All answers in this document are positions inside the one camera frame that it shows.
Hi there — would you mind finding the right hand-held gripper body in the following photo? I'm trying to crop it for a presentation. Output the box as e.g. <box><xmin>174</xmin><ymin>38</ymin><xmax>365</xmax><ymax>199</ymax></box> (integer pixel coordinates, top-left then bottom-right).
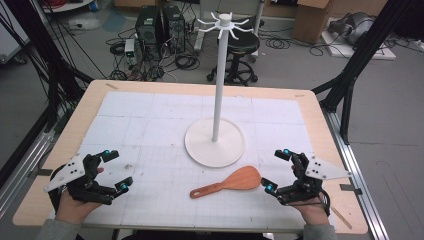
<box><xmin>276</xmin><ymin>152</ymin><xmax>353</xmax><ymax>206</ymax></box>

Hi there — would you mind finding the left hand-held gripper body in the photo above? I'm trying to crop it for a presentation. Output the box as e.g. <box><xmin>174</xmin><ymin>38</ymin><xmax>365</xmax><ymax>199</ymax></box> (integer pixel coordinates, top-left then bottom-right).
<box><xmin>44</xmin><ymin>153</ymin><xmax>118</xmax><ymax>206</ymax></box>

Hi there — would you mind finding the wooden rice spatula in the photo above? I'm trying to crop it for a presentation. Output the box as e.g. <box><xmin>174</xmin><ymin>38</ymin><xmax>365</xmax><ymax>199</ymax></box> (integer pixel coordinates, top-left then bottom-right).
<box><xmin>189</xmin><ymin>165</ymin><xmax>262</xmax><ymax>200</ymax></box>

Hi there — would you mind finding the white utensil rack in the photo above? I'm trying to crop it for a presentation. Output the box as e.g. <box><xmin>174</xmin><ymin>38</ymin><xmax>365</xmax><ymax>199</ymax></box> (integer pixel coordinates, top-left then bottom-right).
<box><xmin>183</xmin><ymin>12</ymin><xmax>255</xmax><ymax>169</ymax></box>

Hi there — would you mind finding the person's left hand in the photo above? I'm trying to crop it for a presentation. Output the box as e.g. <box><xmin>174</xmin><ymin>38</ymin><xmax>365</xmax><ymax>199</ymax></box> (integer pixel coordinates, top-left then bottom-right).
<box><xmin>54</xmin><ymin>190</ymin><xmax>104</xmax><ymax>225</ymax></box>

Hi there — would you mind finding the person's right hand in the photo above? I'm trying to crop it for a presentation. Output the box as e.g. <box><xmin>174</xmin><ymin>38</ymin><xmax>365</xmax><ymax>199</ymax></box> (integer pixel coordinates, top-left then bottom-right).
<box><xmin>289</xmin><ymin>195</ymin><xmax>332</xmax><ymax>227</ymax></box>

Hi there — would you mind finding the white grid mat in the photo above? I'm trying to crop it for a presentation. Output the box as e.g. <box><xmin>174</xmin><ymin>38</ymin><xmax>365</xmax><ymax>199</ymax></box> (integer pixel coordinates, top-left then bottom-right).
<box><xmin>49</xmin><ymin>91</ymin><xmax>335</xmax><ymax>232</ymax></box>

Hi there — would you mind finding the small white power supply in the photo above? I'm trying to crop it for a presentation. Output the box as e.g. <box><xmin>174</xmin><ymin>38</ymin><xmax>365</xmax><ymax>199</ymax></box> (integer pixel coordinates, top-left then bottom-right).
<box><xmin>123</xmin><ymin>38</ymin><xmax>136</xmax><ymax>58</ymax></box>

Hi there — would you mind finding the black round stool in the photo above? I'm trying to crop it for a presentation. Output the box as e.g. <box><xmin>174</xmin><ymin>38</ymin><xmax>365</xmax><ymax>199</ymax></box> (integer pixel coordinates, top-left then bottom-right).
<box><xmin>206</xmin><ymin>31</ymin><xmax>261</xmax><ymax>87</ymax></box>

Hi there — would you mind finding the white flat board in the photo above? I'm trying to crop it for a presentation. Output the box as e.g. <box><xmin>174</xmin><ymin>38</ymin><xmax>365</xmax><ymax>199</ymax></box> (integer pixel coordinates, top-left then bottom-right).
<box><xmin>321</xmin><ymin>29</ymin><xmax>398</xmax><ymax>61</ymax></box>

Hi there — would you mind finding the black computer tower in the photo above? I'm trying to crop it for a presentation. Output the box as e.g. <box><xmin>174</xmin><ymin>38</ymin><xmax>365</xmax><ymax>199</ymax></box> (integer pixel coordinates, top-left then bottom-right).
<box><xmin>135</xmin><ymin>5</ymin><xmax>165</xmax><ymax>48</ymax></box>
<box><xmin>162</xmin><ymin>4</ymin><xmax>187</xmax><ymax>55</ymax></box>

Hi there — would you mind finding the brown cardboard box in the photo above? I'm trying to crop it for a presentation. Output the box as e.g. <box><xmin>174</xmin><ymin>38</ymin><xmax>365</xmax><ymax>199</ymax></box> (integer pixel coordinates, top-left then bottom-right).
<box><xmin>292</xmin><ymin>0</ymin><xmax>332</xmax><ymax>45</ymax></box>

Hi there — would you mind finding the grey bag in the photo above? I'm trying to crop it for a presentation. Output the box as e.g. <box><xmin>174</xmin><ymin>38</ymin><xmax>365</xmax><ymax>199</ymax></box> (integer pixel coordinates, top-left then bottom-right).
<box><xmin>327</xmin><ymin>12</ymin><xmax>377</xmax><ymax>47</ymax></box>

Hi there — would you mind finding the white metal stand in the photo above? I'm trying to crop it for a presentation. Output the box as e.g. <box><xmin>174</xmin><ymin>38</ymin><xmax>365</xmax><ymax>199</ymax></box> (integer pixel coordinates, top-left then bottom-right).
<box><xmin>194</xmin><ymin>0</ymin><xmax>267</xmax><ymax>55</ymax></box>

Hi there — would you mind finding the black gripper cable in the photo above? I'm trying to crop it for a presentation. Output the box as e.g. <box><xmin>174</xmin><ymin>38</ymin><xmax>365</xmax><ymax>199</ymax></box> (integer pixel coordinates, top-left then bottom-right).
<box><xmin>316</xmin><ymin>189</ymin><xmax>332</xmax><ymax>216</ymax></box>

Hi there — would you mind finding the aluminium rail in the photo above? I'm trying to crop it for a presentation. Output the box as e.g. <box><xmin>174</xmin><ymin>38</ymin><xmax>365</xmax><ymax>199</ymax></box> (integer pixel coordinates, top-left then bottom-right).
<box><xmin>322</xmin><ymin>109</ymin><xmax>390</xmax><ymax>240</ymax></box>
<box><xmin>0</xmin><ymin>129</ymin><xmax>57</xmax><ymax>218</ymax></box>

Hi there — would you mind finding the tangle of black floor cables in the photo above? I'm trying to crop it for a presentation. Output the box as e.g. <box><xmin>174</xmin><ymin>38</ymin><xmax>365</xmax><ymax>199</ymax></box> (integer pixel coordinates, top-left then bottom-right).
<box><xmin>105</xmin><ymin>28</ymin><xmax>202</xmax><ymax>82</ymax></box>

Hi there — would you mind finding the black metal frame with cables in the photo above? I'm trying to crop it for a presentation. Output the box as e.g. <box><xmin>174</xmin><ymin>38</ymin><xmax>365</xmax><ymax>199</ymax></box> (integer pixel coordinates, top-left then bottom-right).
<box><xmin>5</xmin><ymin>0</ymin><xmax>95</xmax><ymax>132</ymax></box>

